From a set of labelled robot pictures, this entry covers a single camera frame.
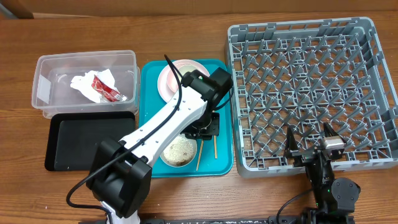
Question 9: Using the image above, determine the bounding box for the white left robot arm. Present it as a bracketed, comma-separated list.
[86, 68, 233, 223]

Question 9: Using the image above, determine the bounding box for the black plastic tray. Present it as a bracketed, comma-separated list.
[44, 111, 136, 171]

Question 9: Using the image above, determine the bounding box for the cream cup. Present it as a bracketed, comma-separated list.
[175, 63, 197, 78]

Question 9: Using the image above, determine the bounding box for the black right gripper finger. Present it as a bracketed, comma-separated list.
[323, 122, 347, 144]
[285, 126, 299, 152]

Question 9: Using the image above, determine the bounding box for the teal plastic tray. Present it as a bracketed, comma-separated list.
[139, 60, 234, 178]

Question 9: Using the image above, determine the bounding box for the small pink bowl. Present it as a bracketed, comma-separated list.
[166, 61, 188, 93]

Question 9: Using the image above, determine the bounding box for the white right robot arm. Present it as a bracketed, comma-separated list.
[276, 123, 361, 223]

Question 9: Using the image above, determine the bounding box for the clear plastic bin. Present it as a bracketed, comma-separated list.
[31, 50, 141, 118]

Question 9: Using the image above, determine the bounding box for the wooden chopstick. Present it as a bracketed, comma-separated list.
[213, 135, 218, 159]
[196, 139, 204, 171]

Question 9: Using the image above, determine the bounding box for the grey bowl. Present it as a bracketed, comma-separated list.
[160, 134, 197, 167]

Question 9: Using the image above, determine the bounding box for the grey dishwasher rack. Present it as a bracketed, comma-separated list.
[226, 17, 397, 178]

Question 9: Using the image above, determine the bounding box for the red sauce packet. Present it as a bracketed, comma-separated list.
[91, 75, 123, 102]

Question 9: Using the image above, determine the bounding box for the large pink plate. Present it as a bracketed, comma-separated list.
[157, 59, 210, 103]

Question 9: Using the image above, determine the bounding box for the white napkin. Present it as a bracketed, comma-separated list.
[70, 69, 127, 103]

